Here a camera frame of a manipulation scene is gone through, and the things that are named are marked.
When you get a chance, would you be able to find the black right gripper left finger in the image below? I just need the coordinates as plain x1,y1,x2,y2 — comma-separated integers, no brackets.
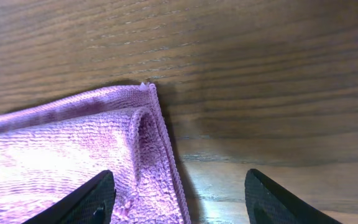
24,170,116,224

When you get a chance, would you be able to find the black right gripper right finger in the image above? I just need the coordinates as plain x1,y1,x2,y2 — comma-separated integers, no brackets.
244,169,340,224

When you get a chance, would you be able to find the purple microfiber cloth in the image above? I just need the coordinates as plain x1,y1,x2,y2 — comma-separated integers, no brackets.
0,83,190,223

